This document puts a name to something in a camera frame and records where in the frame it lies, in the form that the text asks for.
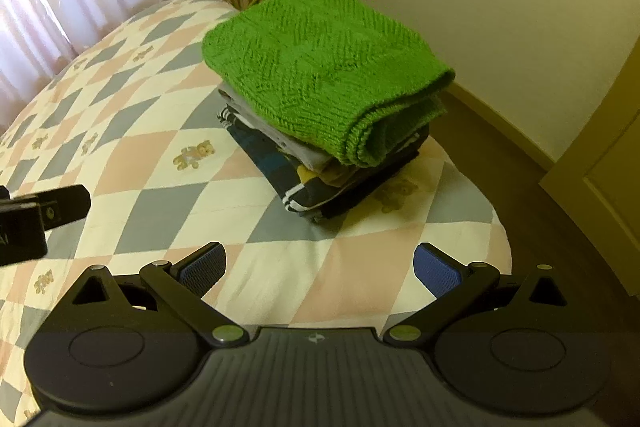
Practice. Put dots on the grey folded garment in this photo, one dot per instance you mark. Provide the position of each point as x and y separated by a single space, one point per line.
300 151

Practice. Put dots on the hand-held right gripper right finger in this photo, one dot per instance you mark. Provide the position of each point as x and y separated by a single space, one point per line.
437 271

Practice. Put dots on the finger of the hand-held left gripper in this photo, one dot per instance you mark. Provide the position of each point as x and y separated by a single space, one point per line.
65 204

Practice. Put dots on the stack of folded clothes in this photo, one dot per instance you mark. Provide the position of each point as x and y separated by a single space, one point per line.
320 197

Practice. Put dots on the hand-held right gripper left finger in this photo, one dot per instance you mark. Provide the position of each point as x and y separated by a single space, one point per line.
202 269

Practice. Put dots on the yellow folded garment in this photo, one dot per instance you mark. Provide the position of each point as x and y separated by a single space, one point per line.
325 176

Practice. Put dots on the blue plaid folded garment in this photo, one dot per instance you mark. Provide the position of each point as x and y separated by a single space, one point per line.
265 159

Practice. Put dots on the checkered bedspread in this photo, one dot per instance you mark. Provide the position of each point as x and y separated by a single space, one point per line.
150 147

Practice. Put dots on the green knit sweater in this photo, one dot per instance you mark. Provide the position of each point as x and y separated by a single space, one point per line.
320 72

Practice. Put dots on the cream door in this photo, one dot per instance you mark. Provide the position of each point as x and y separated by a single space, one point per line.
605 167

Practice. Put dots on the cream baseboard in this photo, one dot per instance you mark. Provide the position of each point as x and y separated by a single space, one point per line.
505 127

